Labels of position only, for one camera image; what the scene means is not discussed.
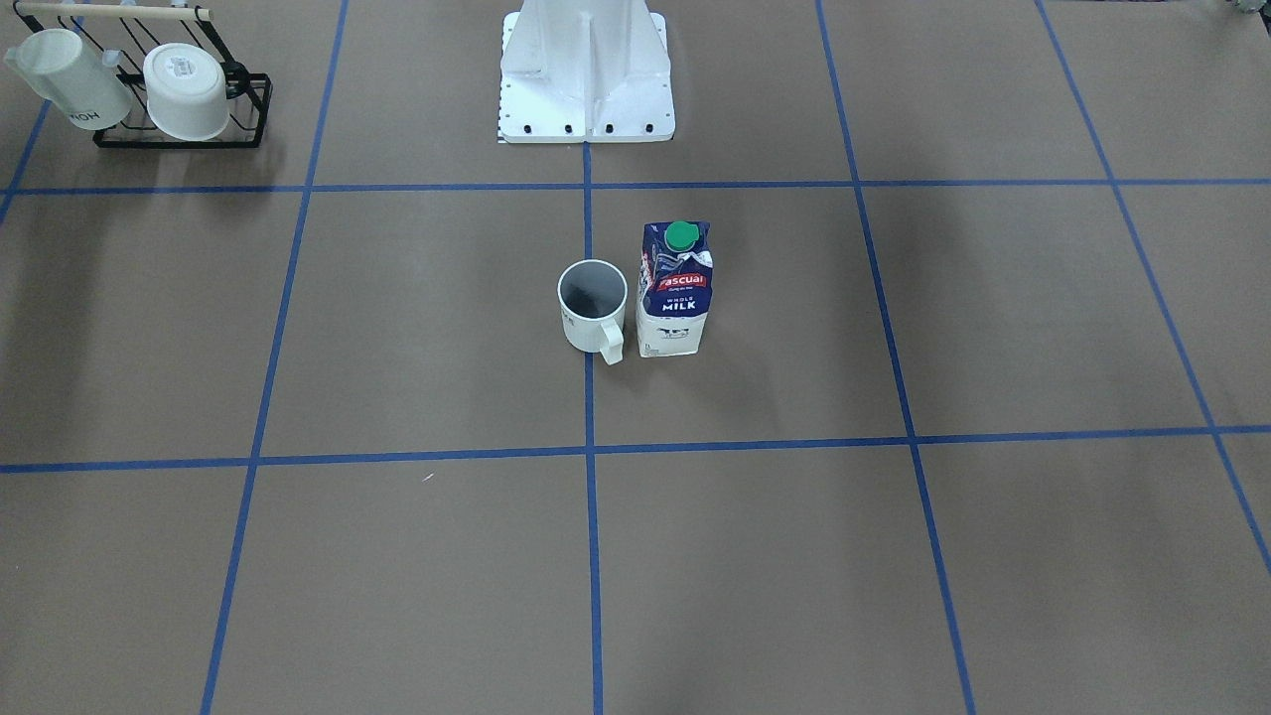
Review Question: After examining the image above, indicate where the white mug dark interior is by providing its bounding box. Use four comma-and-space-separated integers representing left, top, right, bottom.
555, 259, 630, 364

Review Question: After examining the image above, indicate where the blue white milk carton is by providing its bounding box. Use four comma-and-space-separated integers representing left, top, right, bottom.
636, 220, 713, 358

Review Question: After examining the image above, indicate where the white upturned mug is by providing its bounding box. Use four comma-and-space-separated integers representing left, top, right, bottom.
142, 44, 230, 142

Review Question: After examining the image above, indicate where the white mug with lettering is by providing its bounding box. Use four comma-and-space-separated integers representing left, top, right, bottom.
3, 28, 133, 131

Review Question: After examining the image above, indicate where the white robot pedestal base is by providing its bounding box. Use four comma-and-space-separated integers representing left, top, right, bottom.
496, 1, 676, 144

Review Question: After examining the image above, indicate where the black wire mug rack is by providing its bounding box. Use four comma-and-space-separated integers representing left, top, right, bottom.
11, 1, 273, 150

